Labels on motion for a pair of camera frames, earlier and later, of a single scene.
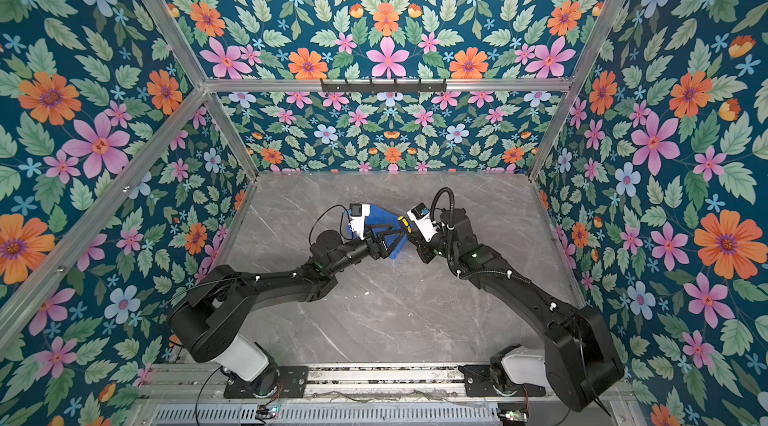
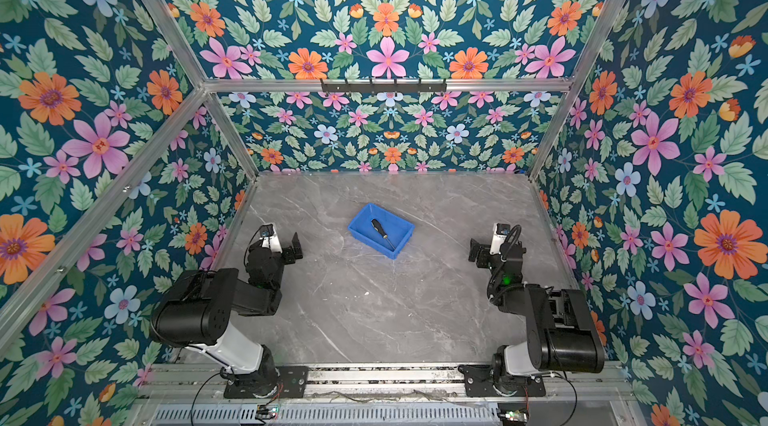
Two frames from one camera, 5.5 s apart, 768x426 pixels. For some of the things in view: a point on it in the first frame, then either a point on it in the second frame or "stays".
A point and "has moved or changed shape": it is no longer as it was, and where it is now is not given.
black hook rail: (383, 88) stays
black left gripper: (378, 247) to (285, 258)
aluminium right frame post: (594, 50) stays
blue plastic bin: (387, 228) stays
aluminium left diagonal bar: (97, 216) stays
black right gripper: (423, 247) to (477, 248)
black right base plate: (479, 383) stays
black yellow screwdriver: (405, 222) has moved or changed shape
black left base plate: (292, 382) stays
